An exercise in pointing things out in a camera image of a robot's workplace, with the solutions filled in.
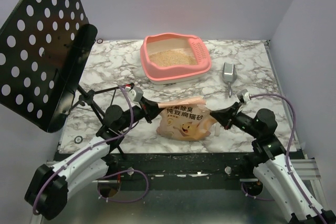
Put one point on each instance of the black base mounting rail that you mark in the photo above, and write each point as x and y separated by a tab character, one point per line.
183	171

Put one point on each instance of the clean litter in box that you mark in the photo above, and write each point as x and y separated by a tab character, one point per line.
171	58

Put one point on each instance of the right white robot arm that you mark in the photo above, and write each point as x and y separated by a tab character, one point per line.
270	164

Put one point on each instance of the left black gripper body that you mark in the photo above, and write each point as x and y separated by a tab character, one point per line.
138	113

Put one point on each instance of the silver metal litter scoop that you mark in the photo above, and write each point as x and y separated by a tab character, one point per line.
229	75

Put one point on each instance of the pink cat litter box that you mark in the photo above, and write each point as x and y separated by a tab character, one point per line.
186	44

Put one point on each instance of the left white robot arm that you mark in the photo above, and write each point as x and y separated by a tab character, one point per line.
52	186

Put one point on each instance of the beige cat litter bag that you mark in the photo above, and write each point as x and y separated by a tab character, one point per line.
185	119

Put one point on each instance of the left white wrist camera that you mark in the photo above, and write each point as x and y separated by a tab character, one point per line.
135	94

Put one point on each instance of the black perforated music stand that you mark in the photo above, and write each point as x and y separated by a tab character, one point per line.
45	47

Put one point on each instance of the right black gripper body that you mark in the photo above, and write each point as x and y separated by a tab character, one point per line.
231	117

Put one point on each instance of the small round washer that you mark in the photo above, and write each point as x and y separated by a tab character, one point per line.
78	139

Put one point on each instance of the grey bag sealing clip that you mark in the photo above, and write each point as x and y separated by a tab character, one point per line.
217	130

